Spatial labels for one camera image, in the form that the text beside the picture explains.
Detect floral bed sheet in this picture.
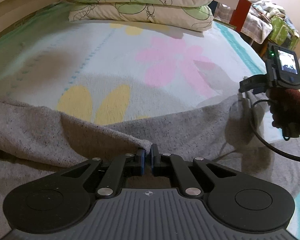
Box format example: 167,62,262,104
0,0,300,240

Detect right hand dark glove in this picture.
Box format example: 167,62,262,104
268,88,300,135

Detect lower floral pillow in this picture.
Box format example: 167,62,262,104
69,3,213,32

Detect cluttered bedding pile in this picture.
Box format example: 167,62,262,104
214,0,294,45

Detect grey knit pants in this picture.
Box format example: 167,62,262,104
0,94,300,238

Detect black cable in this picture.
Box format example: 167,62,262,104
249,99,300,164

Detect green patterned bag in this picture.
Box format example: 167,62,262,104
268,16,300,59

